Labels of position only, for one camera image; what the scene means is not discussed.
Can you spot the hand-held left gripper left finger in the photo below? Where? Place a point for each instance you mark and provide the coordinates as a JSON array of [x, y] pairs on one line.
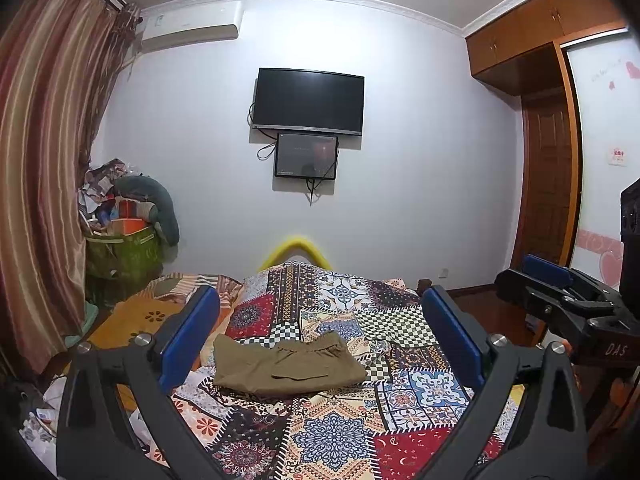
[[187, 340]]

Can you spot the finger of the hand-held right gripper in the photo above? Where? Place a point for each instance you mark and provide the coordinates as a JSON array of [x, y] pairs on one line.
[[547, 266], [520, 290]]

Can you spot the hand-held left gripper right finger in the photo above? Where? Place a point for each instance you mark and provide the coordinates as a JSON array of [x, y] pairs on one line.
[[452, 335]]

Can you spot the olive green pants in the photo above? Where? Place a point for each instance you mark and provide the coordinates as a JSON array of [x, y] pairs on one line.
[[280, 370]]

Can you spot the orange flower print mat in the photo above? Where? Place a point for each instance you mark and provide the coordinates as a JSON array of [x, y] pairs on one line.
[[145, 317]]

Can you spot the pink heart sticker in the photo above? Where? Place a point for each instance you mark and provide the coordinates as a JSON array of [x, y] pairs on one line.
[[610, 270]]

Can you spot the striped pillow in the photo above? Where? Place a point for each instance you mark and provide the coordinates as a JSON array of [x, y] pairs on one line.
[[227, 286]]

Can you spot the green fabric bag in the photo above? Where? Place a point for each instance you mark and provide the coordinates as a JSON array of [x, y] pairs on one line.
[[125, 265]]

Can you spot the grey long pillow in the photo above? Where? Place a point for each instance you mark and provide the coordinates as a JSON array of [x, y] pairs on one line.
[[162, 205]]

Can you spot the white wardrobe sliding door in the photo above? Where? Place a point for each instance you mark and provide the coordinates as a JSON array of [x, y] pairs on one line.
[[600, 125]]

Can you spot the patchwork patterned bedspread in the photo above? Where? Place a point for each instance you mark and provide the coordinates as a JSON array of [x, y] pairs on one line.
[[340, 435]]

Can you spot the white plastic bag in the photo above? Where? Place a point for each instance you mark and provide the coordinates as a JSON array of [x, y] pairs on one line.
[[42, 420]]

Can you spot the pile of clutter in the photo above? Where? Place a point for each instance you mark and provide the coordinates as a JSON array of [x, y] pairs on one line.
[[102, 185]]

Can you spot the small black monitor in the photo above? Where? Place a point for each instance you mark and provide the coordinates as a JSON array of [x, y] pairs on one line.
[[306, 156]]

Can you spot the brown striped curtain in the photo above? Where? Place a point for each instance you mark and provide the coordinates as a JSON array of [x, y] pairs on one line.
[[45, 160]]

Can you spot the wooden overhead cabinet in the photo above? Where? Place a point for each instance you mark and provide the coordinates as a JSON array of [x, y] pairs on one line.
[[530, 30]]

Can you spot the white air conditioner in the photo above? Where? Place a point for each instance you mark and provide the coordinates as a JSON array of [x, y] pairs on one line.
[[190, 27]]

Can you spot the yellow curved bed frame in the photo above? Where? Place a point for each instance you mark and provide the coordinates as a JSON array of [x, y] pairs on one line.
[[295, 240]]

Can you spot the black wall television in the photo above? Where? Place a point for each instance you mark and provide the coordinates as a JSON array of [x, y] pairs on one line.
[[307, 100]]

